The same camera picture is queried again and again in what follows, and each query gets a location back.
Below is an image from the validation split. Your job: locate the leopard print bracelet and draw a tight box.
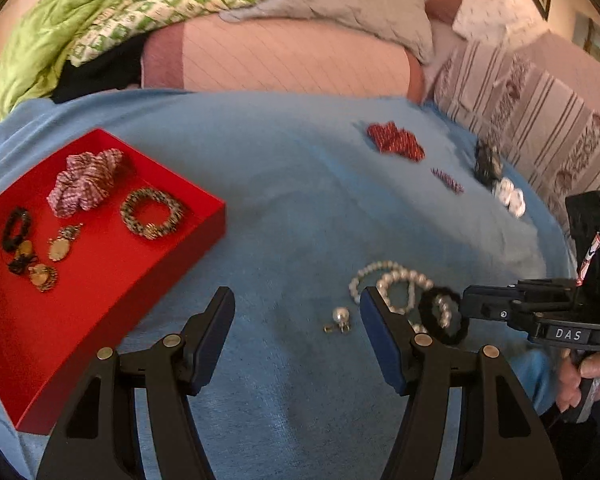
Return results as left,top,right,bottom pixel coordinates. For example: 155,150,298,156
120,187,186,241

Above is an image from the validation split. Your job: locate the small purple hair clip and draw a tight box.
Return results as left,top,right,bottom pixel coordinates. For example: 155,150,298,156
430,167,465,194

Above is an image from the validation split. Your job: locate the person's right hand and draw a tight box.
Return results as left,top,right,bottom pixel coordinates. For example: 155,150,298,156
555,339,600,413

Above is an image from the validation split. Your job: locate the mauve cushion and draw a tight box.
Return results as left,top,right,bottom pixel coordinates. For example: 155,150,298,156
424,0,465,26

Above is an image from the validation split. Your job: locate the blue knitted blanket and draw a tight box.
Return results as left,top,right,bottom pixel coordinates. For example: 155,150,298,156
0,89,578,480

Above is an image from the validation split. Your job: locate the striped floral sofa cushion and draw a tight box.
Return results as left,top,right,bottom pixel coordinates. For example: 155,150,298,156
432,30,600,221

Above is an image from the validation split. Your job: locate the thin black hair tie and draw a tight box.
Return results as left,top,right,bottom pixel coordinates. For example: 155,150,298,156
7,252,37,276

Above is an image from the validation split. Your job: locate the red shallow box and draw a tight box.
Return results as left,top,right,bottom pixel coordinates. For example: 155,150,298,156
0,128,227,436

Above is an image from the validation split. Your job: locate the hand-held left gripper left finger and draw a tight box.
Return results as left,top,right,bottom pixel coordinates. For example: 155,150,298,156
36,286,237,480

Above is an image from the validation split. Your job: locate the black cloth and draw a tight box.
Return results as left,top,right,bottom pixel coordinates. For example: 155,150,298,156
50,35,148,105

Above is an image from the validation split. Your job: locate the red dotted scrunchie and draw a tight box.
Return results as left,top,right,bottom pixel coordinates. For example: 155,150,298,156
366,121,426,162

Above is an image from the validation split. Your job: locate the red white checkered scrunchie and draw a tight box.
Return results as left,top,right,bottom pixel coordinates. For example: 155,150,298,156
46,148,124,218

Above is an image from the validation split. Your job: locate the pink sofa cushion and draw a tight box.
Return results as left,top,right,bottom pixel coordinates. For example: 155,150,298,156
140,15,426,103

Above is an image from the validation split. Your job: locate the wooden window frame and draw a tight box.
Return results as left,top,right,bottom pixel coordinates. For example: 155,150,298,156
575,10,600,68

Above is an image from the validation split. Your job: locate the white printed cloth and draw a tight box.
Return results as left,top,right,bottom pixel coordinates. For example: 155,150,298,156
452,0,536,43

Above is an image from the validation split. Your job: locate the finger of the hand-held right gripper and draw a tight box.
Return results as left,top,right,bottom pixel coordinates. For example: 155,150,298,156
461,284,526,322

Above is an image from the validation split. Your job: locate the black pleated scrunchie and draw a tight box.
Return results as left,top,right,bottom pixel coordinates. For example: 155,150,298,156
1,207,33,251

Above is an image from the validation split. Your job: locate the black fuzzy hair tie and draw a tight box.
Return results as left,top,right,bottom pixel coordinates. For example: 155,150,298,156
418,285,471,346

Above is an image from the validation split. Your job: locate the gold coin earring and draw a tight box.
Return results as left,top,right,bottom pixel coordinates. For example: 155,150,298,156
27,262,59,292
47,223,84,263

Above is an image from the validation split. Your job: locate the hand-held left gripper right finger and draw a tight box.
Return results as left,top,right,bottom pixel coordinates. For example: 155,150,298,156
360,286,563,480

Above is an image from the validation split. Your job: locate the green patterned quilt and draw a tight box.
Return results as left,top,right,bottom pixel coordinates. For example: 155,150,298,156
0,0,298,116

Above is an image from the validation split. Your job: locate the white pearl necklace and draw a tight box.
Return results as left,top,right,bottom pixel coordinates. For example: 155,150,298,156
348,260,453,333

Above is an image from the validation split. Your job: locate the pearl drop earring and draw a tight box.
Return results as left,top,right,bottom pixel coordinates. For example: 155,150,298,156
323,306,352,335

